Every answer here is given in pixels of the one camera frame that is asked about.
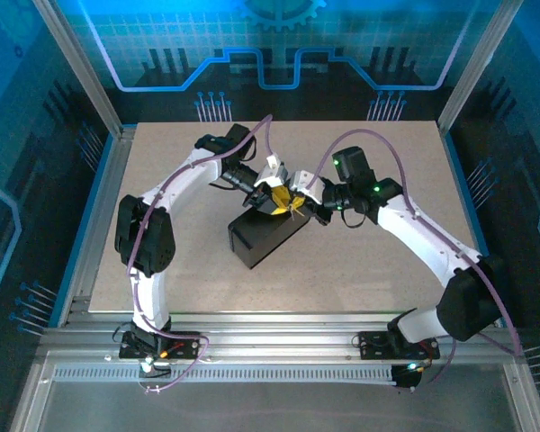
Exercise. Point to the silver key bunch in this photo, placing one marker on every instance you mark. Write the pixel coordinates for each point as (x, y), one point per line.
(293, 212)

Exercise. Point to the black box with painted lid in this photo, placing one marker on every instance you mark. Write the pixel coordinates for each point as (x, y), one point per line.
(263, 238)

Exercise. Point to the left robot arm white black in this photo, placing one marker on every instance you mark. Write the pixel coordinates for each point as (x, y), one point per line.
(148, 234)

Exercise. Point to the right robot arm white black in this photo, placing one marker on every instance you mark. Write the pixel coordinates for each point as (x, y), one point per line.
(432, 243)

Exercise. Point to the black controller box with light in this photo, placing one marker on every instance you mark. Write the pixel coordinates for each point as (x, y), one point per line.
(407, 375)

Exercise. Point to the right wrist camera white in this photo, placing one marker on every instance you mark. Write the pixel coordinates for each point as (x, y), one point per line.
(307, 184)

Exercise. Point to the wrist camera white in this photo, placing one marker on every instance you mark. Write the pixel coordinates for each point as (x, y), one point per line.
(307, 184)
(270, 170)

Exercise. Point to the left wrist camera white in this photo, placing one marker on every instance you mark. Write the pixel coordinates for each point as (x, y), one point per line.
(270, 170)

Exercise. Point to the aluminium front rail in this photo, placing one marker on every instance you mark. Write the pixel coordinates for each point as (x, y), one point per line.
(274, 333)

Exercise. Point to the aluminium side rail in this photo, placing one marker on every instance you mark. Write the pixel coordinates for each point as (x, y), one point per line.
(103, 202)

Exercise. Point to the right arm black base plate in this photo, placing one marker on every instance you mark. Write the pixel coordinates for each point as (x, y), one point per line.
(373, 344)

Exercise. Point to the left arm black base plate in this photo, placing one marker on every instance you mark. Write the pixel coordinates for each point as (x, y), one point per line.
(184, 344)

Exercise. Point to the aluminium frame post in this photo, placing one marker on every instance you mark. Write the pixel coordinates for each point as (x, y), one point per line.
(81, 67)
(477, 67)

